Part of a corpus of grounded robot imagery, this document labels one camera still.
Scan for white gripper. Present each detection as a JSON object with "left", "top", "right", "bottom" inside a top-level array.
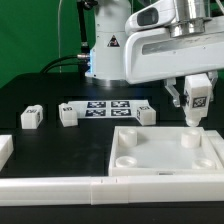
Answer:
[{"left": 124, "top": 0, "right": 224, "bottom": 107}]

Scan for white square table top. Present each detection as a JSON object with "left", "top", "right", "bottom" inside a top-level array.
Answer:
[{"left": 108, "top": 126, "right": 224, "bottom": 176}]

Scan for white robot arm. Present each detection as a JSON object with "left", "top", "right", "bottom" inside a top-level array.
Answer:
[{"left": 86, "top": 0, "right": 224, "bottom": 85}]

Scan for white right fence block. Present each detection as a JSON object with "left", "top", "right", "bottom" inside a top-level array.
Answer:
[{"left": 206, "top": 130, "right": 224, "bottom": 160}]

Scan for white fence block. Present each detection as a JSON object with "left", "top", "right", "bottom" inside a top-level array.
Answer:
[
  {"left": 206, "top": 130, "right": 224, "bottom": 160},
  {"left": 0, "top": 135, "right": 14, "bottom": 171}
]

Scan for white sheet with markers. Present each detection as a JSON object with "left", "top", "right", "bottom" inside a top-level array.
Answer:
[{"left": 69, "top": 100, "right": 149, "bottom": 118}]

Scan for white left fence block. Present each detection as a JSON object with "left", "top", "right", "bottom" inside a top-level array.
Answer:
[{"left": 0, "top": 135, "right": 14, "bottom": 171}]

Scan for white front fence rail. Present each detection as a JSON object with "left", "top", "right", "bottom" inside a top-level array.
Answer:
[{"left": 0, "top": 174, "right": 224, "bottom": 206}]

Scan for black cables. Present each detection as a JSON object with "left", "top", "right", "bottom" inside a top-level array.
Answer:
[{"left": 40, "top": 54, "right": 92, "bottom": 74}]

